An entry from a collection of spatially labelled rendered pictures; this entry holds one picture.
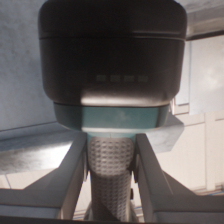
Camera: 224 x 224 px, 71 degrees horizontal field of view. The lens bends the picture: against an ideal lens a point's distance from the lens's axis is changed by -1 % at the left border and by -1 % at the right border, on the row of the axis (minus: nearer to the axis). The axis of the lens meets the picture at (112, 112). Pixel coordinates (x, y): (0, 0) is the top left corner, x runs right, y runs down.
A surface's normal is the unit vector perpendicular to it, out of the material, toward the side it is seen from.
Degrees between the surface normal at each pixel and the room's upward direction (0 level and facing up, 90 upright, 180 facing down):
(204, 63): 78
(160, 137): 68
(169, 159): 90
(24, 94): 90
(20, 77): 90
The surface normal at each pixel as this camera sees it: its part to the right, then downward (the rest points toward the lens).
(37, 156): 0.04, 0.61
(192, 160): 0.04, 0.25
